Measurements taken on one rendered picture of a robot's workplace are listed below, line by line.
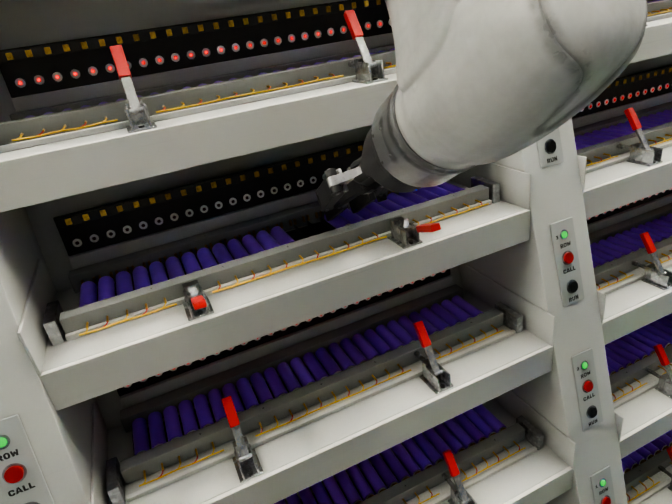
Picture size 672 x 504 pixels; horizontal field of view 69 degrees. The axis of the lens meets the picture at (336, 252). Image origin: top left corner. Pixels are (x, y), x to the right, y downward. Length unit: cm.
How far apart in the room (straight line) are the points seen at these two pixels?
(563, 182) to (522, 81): 47
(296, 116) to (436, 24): 27
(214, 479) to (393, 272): 32
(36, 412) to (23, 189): 21
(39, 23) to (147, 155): 29
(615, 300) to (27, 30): 91
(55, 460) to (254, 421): 22
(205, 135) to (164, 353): 23
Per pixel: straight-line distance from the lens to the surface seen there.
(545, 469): 87
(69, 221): 70
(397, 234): 63
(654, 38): 91
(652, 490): 114
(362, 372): 69
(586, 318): 81
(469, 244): 66
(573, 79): 29
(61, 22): 77
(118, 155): 53
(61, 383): 57
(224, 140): 54
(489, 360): 74
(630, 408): 100
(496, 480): 85
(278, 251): 60
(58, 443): 59
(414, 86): 35
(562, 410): 83
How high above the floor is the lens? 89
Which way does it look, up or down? 11 degrees down
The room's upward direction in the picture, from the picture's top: 14 degrees counter-clockwise
